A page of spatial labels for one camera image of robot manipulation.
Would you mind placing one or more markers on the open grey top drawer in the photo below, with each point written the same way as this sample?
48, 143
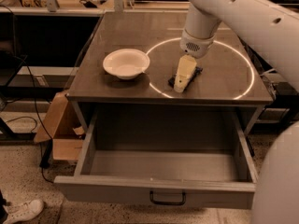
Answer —
131, 151

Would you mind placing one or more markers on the black drawer handle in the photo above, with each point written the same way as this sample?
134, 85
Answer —
168, 199

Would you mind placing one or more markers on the white sneaker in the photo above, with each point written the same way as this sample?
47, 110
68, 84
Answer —
21, 212

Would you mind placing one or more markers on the grey cabinet with glass top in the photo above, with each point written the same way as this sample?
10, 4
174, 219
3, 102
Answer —
229, 78

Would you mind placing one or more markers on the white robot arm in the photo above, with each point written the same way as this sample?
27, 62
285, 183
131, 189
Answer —
273, 32

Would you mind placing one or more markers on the blue rxbar blueberry wrapper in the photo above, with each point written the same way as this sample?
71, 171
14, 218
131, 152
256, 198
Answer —
197, 71

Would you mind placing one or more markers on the grey low shelf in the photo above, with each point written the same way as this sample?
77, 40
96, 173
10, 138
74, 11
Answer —
36, 81

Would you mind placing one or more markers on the white ceramic bowl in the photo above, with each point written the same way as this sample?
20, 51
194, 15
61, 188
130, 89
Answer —
126, 63

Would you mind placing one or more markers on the white gripper body with grille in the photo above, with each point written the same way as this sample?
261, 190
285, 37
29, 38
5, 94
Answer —
195, 47

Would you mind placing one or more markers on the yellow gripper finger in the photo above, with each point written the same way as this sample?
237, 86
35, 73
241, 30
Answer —
186, 68

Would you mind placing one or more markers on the brown cardboard box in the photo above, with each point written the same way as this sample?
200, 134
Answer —
62, 127

